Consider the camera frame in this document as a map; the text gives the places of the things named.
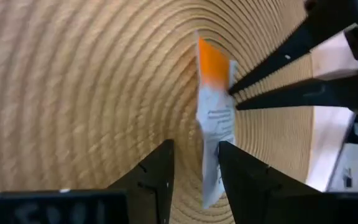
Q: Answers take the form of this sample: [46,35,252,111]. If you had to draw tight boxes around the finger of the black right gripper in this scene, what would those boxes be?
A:
[235,60,358,118]
[228,0,358,96]

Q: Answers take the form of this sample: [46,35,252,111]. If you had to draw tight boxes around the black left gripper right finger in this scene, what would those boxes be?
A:
[218,141,358,224]

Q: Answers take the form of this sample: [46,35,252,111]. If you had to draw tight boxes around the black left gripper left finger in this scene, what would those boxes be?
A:
[0,139,175,224]

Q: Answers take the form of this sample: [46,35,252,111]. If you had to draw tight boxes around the white orange Tazo tea packet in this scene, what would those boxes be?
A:
[195,30,239,210]

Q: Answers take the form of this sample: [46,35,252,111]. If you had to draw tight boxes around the round woven straw placemat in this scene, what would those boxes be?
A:
[0,0,315,224]

